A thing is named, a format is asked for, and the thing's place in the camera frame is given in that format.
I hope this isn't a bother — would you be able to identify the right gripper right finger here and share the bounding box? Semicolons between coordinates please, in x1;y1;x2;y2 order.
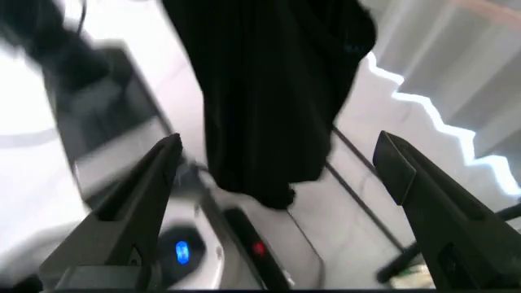
372;129;521;291

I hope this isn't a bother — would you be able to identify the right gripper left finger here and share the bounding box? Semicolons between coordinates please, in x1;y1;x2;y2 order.
38;132;184;291

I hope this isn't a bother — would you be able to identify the black short-sleeved shirt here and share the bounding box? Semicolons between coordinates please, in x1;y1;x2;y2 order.
160;0;378;211

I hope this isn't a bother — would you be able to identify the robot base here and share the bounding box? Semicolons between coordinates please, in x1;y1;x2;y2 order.
40;38;326;291

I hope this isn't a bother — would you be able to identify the black clothes rack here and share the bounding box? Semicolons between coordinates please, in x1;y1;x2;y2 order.
325;125;521;285

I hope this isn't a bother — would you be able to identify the white curtain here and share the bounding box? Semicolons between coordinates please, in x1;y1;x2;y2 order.
357;0;521;192

